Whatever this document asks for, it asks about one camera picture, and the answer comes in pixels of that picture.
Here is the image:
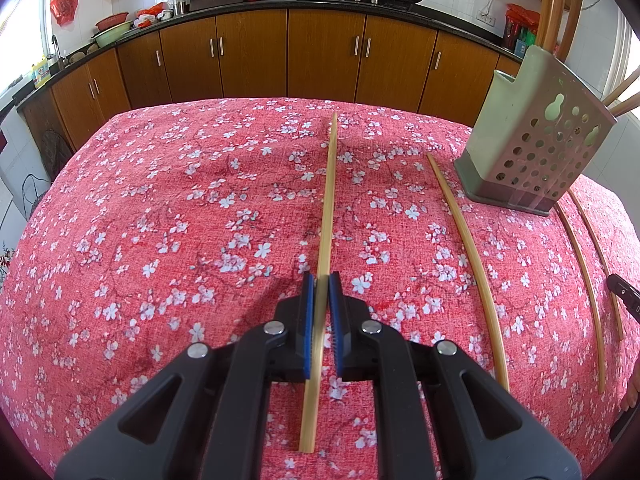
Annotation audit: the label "red basin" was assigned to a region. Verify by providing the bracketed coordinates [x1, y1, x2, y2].
[95, 12, 132, 31]

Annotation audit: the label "yellow detergent bottle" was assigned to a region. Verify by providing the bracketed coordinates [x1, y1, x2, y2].
[31, 57, 52, 88]

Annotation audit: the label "green perforated chopstick holder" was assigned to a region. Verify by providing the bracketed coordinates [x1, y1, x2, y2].
[453, 45, 618, 217]

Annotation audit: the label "wooden base cabinets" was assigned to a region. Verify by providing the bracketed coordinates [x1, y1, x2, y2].
[17, 7, 523, 153]

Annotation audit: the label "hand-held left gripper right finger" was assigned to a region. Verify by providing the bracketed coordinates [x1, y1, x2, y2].
[327, 271, 583, 480]

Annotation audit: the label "window with white frame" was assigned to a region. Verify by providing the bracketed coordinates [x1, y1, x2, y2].
[600, 0, 640, 111]

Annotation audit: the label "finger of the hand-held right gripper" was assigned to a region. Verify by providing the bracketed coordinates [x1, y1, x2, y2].
[606, 274, 640, 320]

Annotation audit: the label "hanging red plastic bag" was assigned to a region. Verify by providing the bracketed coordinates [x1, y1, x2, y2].
[50, 0, 81, 26]

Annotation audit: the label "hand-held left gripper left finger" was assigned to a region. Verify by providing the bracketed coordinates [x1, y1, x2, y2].
[54, 272, 317, 480]

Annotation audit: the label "red bag over bottles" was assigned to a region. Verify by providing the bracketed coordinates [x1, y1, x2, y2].
[505, 3, 541, 26]

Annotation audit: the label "green basin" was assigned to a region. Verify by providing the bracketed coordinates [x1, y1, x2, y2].
[91, 22, 133, 48]

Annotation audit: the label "black kitchen countertop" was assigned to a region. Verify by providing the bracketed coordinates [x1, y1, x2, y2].
[12, 0, 526, 108]

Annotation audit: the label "window beside sink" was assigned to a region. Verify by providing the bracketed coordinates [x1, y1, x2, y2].
[0, 0, 53, 96]

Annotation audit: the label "red and white bags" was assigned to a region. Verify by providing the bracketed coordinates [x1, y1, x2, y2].
[132, 2, 173, 28]

